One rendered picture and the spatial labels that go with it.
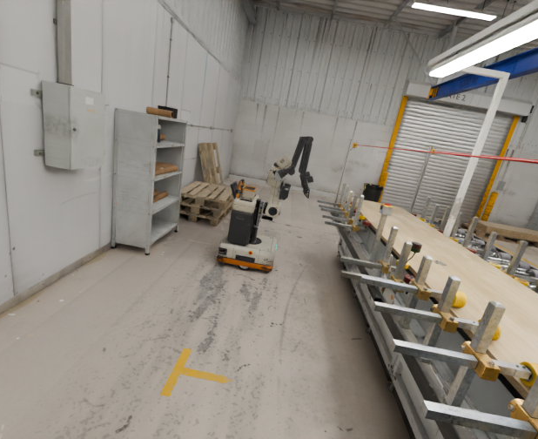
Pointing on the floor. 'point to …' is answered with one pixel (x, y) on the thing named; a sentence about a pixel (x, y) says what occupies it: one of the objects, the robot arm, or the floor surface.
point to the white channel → (494, 91)
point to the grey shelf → (154, 224)
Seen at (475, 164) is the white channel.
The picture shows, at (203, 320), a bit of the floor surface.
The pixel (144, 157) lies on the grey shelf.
